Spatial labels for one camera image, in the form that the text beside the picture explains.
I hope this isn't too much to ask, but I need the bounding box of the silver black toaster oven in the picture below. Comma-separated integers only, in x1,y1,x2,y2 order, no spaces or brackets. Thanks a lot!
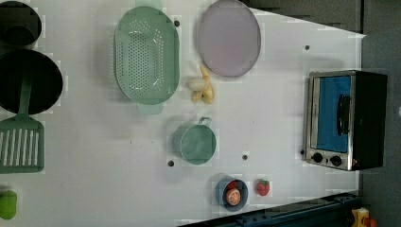
305,70,388,171

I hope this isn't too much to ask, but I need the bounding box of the dark blue table frame rail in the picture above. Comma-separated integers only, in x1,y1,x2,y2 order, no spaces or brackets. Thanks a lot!
180,193,361,227

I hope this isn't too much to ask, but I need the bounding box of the toy orange slice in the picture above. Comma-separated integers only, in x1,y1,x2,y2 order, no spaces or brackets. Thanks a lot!
225,188,241,206

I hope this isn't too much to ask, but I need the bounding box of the yellow red toy object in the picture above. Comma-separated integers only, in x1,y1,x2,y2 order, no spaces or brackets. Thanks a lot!
352,207,377,227

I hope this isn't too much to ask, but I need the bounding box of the lilac round plate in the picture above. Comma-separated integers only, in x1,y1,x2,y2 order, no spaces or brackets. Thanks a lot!
198,0,261,77

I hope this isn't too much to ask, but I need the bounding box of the black round pan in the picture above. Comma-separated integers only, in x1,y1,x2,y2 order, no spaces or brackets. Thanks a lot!
0,49,63,114

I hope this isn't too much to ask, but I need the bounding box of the toy strawberry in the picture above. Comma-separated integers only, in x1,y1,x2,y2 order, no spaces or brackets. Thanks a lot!
256,179,270,197

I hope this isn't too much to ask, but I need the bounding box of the lime green object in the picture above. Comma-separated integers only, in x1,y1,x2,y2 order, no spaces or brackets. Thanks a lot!
0,190,17,220

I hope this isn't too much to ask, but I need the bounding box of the green mug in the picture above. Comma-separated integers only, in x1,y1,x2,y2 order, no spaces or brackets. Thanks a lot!
172,116,218,165

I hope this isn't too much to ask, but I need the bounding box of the black small pot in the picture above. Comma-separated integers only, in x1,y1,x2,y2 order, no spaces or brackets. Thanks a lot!
0,0,43,48

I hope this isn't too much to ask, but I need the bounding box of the green perforated colander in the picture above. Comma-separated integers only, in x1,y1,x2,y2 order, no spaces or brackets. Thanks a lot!
113,6,180,114

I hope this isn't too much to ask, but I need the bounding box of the peeled toy banana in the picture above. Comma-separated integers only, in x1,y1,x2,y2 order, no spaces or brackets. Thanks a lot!
186,65,215,104

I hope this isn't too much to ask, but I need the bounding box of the green slotted spatula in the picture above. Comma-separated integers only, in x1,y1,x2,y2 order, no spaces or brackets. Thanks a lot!
0,75,45,175

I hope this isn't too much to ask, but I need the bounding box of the blue small bowl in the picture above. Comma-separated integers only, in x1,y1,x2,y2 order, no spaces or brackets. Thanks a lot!
216,176,249,212

